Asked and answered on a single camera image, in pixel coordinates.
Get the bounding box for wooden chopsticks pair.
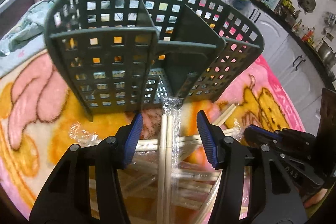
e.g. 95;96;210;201
157;96;183;223

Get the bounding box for white kitchen cabinets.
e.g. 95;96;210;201
216;0;325;135

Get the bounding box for pink cartoon fleece blanket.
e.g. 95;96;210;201
1;51;304;218

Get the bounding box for pile of wrapped chopsticks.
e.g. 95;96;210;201
69;104;250;223

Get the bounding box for steel pot on counter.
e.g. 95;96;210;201
317;39;336;69

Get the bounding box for dark green utensil basket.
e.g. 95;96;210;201
44;0;264;119

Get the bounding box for metal pot lid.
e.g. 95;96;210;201
297;0;316;14

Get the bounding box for light blue patterned cloth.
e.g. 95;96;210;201
1;0;56;77

